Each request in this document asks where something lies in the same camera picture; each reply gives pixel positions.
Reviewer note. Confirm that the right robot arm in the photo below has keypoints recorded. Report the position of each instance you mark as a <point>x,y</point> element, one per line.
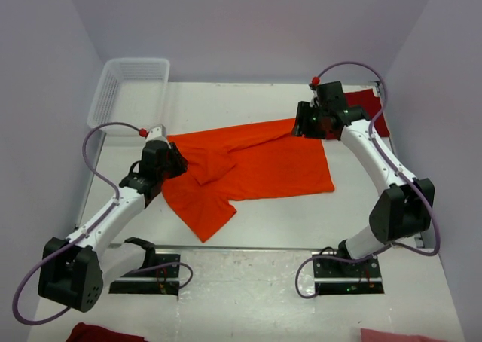
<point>404,205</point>

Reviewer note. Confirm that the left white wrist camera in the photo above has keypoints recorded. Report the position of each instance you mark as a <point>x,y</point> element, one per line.
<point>157,133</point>

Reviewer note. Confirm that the orange t-shirt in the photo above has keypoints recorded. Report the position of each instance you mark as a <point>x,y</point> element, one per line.
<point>245,162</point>

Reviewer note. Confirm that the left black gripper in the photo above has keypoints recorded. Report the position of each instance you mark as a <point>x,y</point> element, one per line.
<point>180,162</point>

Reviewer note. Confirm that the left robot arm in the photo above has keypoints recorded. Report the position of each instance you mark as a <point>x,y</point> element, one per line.
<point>76,269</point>

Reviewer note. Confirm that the pink cloth bottom right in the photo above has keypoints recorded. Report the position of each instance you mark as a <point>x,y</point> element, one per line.
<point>369,335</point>

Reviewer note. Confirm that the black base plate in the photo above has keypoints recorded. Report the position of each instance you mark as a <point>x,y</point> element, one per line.
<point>340,278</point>
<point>163,281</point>

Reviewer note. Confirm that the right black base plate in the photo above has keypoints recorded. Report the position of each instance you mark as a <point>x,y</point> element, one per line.
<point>340,278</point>

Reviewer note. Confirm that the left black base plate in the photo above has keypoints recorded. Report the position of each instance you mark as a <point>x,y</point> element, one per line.
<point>163,281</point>

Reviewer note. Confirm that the folded dark red t-shirt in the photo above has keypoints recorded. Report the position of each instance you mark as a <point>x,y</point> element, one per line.
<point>367,108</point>

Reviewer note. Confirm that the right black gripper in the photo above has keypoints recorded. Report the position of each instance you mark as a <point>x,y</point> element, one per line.
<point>302,126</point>

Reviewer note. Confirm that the dark red cloth bottom left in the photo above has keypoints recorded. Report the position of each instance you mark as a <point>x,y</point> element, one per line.
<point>91,333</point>

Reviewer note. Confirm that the white plastic basket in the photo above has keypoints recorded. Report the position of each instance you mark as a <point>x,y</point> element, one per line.
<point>130,90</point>

